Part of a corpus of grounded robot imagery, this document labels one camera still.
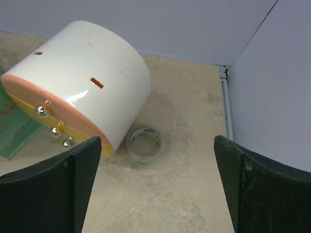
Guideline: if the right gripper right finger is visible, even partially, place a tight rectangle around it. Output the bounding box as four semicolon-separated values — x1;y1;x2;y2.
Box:
214;135;311;233

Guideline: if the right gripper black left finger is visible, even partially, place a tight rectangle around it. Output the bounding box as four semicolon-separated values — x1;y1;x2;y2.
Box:
0;136;101;233

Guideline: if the green cake paper bag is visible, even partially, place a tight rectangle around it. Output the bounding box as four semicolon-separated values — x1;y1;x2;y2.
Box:
0;63;46;161

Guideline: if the clear tape roll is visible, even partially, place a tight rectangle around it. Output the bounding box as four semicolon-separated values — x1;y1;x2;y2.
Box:
126;125;164;165

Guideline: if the cream round drawer cabinet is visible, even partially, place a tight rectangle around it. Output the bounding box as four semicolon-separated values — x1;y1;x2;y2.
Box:
1;21;151;158

